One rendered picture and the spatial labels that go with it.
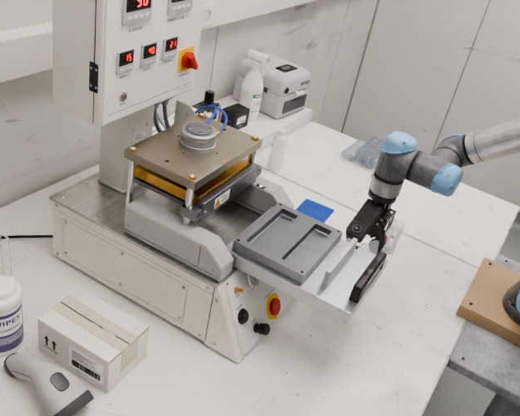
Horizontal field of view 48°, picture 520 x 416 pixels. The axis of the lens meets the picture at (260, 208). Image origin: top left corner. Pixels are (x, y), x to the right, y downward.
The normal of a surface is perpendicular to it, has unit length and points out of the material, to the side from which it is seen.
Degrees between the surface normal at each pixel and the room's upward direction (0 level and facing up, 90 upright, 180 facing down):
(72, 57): 90
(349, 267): 0
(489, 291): 4
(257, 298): 65
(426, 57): 90
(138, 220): 90
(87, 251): 90
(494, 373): 0
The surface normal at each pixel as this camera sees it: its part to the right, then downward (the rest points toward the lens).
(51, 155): 0.84, 0.41
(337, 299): 0.18, -0.83
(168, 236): -0.49, 0.40
